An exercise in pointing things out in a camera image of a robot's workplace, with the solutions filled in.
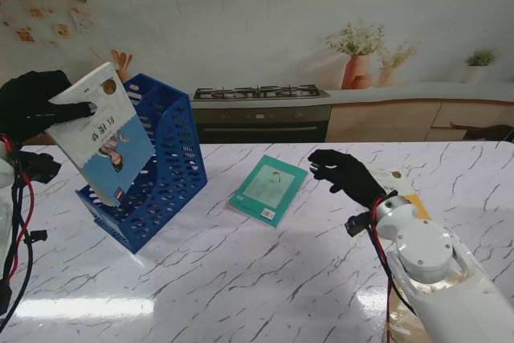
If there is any blue perforated plastic file rack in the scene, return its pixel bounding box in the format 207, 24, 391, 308
75, 73, 209, 255

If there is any yellow and white cover book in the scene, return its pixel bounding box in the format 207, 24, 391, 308
367, 168, 433, 222

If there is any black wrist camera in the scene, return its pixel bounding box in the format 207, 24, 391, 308
345, 212, 373, 239
18, 151, 63, 184

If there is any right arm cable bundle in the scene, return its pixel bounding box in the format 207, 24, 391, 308
369, 198, 418, 343

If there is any tan kraft cover book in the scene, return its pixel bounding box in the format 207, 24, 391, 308
384, 294, 425, 343

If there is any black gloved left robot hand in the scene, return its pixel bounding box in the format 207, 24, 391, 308
0, 70, 97, 144

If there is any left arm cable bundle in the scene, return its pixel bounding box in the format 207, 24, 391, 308
0, 133, 49, 320

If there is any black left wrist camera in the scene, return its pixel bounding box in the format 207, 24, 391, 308
18, 151, 63, 184

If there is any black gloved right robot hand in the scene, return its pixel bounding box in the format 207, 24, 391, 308
307, 149, 398, 215

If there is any teal cover book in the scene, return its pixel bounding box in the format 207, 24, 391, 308
228, 153, 309, 228

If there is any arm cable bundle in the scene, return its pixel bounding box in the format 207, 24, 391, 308
369, 198, 418, 343
0, 133, 49, 320

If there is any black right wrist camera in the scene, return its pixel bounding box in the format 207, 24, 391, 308
345, 212, 373, 239

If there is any white and blue cover book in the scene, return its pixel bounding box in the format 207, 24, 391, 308
44, 62, 157, 208

